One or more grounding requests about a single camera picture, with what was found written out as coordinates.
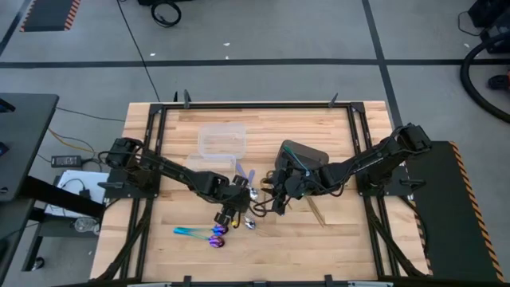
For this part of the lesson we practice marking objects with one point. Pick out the black aluminium table frame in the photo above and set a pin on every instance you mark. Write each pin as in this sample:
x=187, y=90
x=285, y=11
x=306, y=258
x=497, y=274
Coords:
x=259, y=106

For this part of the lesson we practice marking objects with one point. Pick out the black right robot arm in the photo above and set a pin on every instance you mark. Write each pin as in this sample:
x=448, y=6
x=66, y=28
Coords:
x=374, y=157

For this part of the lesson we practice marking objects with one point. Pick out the black desk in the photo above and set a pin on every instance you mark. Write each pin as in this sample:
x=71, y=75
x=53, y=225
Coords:
x=28, y=131

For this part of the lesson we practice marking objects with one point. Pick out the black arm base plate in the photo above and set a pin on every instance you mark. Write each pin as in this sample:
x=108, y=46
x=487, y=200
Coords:
x=410, y=187
x=115, y=191

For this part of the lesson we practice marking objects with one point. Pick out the white light bar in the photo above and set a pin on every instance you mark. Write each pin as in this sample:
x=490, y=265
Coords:
x=370, y=284

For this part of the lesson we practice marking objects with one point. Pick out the iridescent blue spoon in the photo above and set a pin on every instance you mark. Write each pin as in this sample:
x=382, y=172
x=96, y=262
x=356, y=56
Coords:
x=220, y=230
x=217, y=241
x=295, y=156

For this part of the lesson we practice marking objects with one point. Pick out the transparent round object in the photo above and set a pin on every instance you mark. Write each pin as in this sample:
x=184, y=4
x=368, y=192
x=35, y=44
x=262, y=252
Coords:
x=85, y=225

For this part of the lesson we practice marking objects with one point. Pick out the small black plug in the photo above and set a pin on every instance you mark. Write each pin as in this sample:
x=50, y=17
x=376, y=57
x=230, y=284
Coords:
x=84, y=193

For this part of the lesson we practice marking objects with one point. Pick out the white cardboard sheet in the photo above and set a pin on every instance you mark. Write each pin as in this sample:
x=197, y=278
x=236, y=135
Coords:
x=71, y=179

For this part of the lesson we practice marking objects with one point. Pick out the small black orange-striped mat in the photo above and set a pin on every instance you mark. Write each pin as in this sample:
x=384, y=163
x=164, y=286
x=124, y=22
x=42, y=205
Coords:
x=48, y=16

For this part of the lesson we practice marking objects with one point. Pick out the dark gray plastic bin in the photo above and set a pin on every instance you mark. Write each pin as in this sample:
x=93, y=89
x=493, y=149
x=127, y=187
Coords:
x=307, y=151

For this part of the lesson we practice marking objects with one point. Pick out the black equipment base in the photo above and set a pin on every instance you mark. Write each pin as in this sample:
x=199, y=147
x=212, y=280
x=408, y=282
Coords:
x=159, y=2

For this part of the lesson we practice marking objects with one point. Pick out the black orange tool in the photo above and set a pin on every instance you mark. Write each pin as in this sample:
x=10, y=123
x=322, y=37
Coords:
x=498, y=81

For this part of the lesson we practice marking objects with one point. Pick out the black equipment stack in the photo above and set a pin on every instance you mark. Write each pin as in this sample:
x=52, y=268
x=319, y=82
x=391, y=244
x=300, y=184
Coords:
x=494, y=16

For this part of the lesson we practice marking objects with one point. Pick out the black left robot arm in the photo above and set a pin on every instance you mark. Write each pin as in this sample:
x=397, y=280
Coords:
x=171, y=170

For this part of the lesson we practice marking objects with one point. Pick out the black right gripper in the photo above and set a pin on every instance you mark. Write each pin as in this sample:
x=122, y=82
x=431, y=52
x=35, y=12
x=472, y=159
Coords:
x=295, y=181

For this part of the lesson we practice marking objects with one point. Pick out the black power adapter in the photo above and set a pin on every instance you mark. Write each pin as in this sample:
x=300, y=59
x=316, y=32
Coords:
x=65, y=161

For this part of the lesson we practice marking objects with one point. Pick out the large black hazard-striped mat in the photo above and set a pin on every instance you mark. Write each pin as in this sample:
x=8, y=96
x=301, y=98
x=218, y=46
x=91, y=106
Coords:
x=446, y=219

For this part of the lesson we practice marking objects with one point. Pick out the black frame clamp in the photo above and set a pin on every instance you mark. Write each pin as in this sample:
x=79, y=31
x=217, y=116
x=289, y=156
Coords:
x=186, y=99
x=333, y=100
x=328, y=280
x=187, y=281

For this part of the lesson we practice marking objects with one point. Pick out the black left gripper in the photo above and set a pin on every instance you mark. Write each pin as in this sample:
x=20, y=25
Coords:
x=239, y=197

